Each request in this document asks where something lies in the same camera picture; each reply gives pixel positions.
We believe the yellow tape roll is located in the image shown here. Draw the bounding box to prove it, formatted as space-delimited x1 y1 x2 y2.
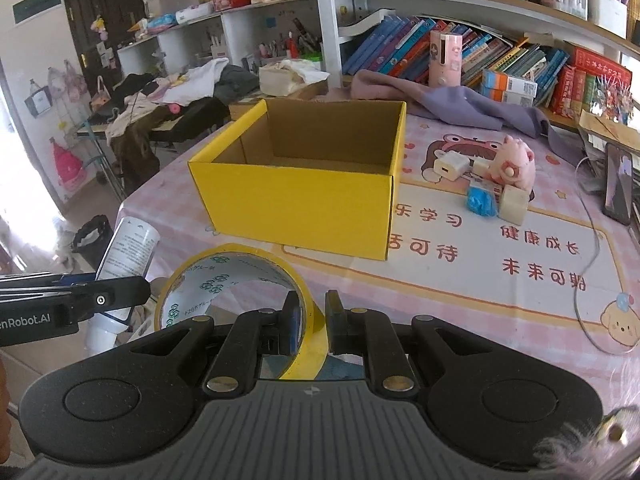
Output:
154 243 331 380

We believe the black smartphone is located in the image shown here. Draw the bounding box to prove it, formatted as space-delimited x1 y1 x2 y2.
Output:
602 142 635 226

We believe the black white tote bag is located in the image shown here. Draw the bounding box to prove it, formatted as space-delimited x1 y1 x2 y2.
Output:
24 79 53 118

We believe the cream cloth bag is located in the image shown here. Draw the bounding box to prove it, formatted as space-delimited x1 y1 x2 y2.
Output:
258 59 331 97

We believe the cream cube box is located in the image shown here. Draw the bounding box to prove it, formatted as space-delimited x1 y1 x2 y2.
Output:
499 185 529 224

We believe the red book set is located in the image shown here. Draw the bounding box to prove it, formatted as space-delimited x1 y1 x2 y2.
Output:
550 47 633 123

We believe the pink backpack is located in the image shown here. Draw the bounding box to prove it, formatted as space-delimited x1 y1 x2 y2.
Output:
47 60 88 103

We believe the blue wrapper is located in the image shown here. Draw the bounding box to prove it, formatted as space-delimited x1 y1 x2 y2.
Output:
466 184 501 218

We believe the white bookshelf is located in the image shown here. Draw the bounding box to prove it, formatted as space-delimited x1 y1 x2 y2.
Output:
117 0 640 126

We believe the row of colourful books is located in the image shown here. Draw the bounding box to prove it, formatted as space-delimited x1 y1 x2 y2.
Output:
342 15 571 96

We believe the black bin bag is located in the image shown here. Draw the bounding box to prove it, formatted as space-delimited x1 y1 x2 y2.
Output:
71 215 112 266

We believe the brown paper envelope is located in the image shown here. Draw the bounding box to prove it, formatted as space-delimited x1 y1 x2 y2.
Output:
577 109 640 148

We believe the white cable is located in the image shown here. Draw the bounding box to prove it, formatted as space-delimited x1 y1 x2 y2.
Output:
572 155 631 356

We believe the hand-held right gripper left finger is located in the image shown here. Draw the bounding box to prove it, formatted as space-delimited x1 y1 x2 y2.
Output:
117 290 307 395

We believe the wooden box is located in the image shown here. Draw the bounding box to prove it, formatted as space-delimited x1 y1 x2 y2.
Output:
227 76 353 122

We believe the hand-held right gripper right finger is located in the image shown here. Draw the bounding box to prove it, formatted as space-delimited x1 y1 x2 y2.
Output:
324 290 506 395

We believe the pink cylinder device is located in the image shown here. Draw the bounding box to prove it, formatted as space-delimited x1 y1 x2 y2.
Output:
428 30 463 88

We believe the white pen holder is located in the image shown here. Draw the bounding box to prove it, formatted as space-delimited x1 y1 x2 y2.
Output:
587 0 628 38

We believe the pile of clothes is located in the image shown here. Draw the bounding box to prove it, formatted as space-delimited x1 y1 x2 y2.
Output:
105 57 261 181

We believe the yellow cardboard box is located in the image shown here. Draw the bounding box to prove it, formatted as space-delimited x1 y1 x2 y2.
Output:
187 99 407 262

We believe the dark door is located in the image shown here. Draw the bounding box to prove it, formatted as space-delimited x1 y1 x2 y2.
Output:
59 0 143 86

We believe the purple cloth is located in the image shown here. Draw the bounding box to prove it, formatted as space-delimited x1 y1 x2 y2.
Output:
350 69 583 166

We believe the white squeeze tube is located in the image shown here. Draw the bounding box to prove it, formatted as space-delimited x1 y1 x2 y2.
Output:
82 216 161 353

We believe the fuzzy grey trim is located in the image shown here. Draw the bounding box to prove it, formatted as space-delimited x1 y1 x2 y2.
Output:
532 407 640 473

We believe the pink printed table mat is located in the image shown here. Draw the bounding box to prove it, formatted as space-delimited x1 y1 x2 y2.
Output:
115 95 640 411

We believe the pink plush toy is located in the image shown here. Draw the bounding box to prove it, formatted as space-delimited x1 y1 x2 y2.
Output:
482 135 537 192

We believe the large white charger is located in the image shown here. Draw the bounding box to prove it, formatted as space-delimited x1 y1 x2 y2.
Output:
432 152 471 182

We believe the green wall sign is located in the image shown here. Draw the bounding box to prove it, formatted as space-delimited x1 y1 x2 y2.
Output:
12 0 62 26

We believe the orange blue carton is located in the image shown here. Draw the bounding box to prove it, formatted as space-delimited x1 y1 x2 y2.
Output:
482 69 538 96
481 87 535 108

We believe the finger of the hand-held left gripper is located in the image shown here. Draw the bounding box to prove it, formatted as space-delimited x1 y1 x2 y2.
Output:
0 272 98 292
0 276 151 321

